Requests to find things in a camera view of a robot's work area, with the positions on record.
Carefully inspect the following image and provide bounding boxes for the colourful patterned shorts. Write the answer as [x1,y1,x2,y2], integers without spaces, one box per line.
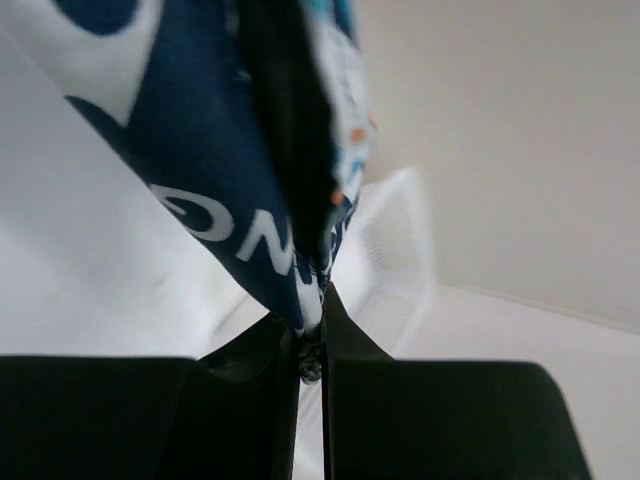
[49,0,379,386]

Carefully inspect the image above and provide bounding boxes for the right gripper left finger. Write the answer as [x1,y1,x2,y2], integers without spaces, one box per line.
[1,317,299,479]

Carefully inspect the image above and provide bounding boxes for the white plastic basket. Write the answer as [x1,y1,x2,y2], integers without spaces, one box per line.
[204,167,441,356]

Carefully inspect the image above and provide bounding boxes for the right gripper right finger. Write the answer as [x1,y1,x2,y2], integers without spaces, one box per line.
[321,288,591,479]

